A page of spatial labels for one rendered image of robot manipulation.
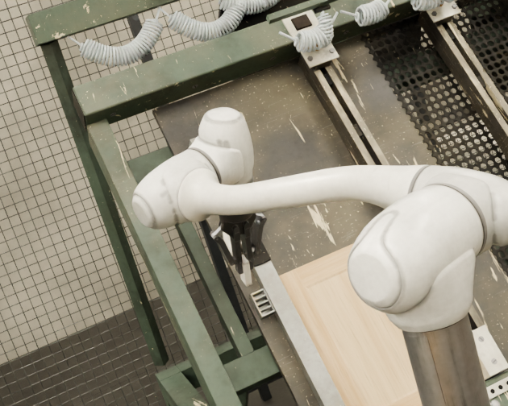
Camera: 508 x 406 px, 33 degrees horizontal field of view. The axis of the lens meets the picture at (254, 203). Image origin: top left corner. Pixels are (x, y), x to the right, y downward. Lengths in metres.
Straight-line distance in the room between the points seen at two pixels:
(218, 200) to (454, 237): 0.48
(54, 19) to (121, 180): 0.73
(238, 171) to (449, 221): 0.58
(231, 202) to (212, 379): 0.77
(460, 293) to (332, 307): 1.11
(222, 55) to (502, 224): 1.38
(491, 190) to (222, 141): 0.57
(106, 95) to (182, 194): 0.92
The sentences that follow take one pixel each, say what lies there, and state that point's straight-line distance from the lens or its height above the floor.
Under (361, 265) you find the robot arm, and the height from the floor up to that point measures 1.62.
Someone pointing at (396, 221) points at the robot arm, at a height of 1.66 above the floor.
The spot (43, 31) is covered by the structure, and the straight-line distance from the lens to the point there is 2.89.
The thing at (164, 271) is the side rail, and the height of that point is 1.43.
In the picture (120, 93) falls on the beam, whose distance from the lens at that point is 2.44.
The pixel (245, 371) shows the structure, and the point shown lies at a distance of 2.29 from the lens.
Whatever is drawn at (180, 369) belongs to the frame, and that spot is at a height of 0.79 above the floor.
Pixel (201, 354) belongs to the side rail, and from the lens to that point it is 2.21.
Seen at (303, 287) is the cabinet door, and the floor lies 1.26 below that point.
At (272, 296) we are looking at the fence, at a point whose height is 1.27.
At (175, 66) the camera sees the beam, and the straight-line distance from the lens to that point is 2.49.
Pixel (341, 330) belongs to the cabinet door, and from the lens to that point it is 2.31.
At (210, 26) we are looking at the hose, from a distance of 2.96.
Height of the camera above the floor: 2.00
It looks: 12 degrees down
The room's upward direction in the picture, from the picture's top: 19 degrees counter-clockwise
